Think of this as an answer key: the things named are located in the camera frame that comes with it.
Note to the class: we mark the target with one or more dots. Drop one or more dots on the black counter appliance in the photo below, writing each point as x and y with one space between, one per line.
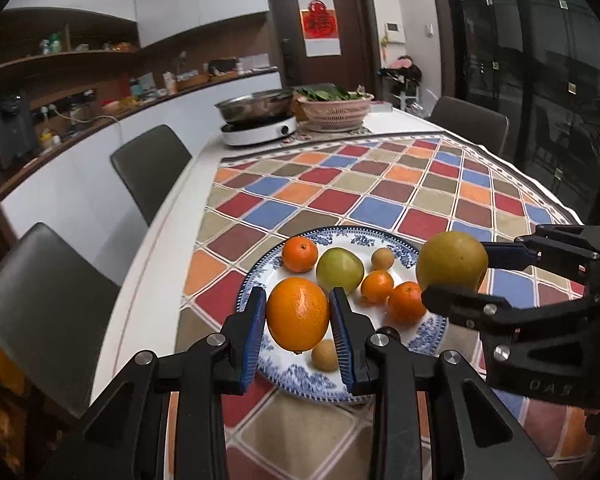
10 127

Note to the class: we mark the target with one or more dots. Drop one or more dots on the dark glass cabinet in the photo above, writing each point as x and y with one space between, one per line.
520 60

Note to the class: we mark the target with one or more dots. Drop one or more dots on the small brown round fruit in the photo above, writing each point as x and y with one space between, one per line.
325 355
382 258

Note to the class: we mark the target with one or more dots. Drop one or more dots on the yellow-orange orange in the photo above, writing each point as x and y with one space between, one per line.
297 312

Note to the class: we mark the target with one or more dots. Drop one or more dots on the dark wooden door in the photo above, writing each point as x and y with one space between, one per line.
355 20

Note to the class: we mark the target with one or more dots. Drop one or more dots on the pink plastic basket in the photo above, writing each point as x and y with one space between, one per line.
332 114

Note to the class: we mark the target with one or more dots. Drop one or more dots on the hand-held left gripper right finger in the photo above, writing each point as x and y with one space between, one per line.
342 350

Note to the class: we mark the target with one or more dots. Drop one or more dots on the flat white box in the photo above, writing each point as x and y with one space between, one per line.
380 106

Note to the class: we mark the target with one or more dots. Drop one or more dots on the grey dining chair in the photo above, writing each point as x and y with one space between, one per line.
45 305
472 120
150 170

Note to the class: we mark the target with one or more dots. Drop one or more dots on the colourful checked tablecloth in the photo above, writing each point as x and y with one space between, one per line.
330 200

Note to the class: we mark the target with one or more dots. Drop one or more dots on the black stroller with pink cloth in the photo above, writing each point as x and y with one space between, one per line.
402 77

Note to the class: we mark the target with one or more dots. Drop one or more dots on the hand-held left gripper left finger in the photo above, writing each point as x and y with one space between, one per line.
252 340

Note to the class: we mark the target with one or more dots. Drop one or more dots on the large green pear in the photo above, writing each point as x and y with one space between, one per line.
339 270

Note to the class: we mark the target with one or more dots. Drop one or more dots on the orange tangerine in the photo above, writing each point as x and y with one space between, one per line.
300 254
406 302
377 286

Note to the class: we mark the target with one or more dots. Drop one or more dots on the white induction cooker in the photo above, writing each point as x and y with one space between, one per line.
258 134

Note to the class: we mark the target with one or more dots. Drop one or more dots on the red wall poster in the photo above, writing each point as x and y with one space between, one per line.
321 25

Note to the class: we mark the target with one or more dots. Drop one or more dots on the dark purple plum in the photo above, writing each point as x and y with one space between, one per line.
389 331

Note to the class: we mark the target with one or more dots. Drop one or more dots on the green leafy vegetables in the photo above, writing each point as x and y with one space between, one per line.
330 94

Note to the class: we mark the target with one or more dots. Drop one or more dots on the brown round pear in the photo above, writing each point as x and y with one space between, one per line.
450 260

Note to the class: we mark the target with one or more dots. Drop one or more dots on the black box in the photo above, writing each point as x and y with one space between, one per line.
223 66

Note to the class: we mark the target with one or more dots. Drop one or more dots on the white kitchen counter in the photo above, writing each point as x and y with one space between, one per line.
80 185

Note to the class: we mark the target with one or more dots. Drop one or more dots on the steel cooking pot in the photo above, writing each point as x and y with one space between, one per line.
255 104

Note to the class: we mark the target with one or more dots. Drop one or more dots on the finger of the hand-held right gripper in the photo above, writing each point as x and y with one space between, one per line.
505 256
455 302

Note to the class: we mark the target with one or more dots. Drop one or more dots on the wooden wall shelf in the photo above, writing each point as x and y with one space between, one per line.
55 62

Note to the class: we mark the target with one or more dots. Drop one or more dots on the blue patterned white plate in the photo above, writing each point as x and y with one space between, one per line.
300 380

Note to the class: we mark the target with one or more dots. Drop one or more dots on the white intercom panel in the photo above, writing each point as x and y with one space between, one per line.
394 32

